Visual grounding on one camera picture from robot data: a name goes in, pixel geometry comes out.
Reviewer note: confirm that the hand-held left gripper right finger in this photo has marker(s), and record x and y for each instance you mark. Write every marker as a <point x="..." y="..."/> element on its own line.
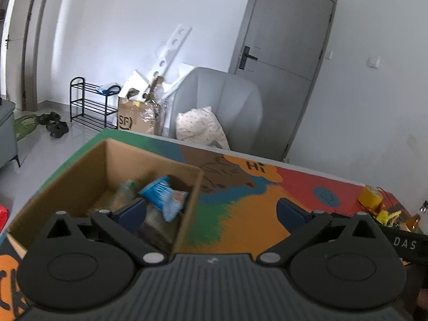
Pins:
<point x="290" y="214"/>

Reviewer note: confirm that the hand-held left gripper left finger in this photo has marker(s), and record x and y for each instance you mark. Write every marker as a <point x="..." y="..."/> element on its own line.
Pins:
<point x="133" y="212"/>

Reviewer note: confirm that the blue snack packet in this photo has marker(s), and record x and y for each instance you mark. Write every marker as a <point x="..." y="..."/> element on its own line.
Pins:
<point x="160" y="190"/>

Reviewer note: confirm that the cardboard box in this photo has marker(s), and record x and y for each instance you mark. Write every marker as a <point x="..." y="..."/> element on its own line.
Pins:
<point x="83" y="167"/>

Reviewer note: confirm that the yellow toy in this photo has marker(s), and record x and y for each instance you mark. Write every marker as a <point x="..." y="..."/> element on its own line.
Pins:
<point x="389" y="216"/>

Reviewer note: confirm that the colourful printed table mat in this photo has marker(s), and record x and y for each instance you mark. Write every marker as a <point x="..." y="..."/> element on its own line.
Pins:
<point x="240" y="214"/>

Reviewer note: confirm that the yellow cup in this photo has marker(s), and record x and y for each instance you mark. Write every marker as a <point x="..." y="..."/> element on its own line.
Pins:
<point x="370" y="199"/>

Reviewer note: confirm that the brown printed shipping box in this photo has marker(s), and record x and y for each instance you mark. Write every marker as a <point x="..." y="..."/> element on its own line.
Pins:
<point x="137" y="118"/>

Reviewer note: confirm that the white dotted pillow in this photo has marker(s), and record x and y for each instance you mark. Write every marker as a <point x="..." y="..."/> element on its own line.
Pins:
<point x="200" y="127"/>

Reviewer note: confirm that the dark sandal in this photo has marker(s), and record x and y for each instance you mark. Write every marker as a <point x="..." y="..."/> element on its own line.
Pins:
<point x="57" y="129"/>
<point x="49" y="118"/>

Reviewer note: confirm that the black metal shoe rack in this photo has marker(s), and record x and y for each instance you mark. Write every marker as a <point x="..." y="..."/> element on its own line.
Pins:
<point x="83" y="107"/>

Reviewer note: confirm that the blue packet on rack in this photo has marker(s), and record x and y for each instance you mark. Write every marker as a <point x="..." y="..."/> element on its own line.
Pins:
<point x="105" y="88"/>

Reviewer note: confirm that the grey armchair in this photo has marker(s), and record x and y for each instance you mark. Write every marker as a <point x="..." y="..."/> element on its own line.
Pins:
<point x="227" y="100"/>

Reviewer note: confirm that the red bag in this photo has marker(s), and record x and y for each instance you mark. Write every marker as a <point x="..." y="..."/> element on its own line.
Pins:
<point x="2" y="217"/>

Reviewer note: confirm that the green floor mat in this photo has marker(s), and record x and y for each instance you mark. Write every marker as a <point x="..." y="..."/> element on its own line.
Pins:
<point x="25" y="127"/>

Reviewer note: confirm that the grey sofa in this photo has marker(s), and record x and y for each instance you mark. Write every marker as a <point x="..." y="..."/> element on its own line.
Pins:
<point x="6" y="133"/>

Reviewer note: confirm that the white board with holes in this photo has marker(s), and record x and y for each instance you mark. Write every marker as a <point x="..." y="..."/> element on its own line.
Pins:
<point x="174" y="45"/>

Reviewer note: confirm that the grey room door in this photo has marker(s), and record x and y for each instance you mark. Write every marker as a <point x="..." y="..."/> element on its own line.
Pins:
<point x="16" y="57"/>

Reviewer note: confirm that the white wall switch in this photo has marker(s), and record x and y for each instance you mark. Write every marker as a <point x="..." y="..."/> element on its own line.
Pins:
<point x="373" y="62"/>

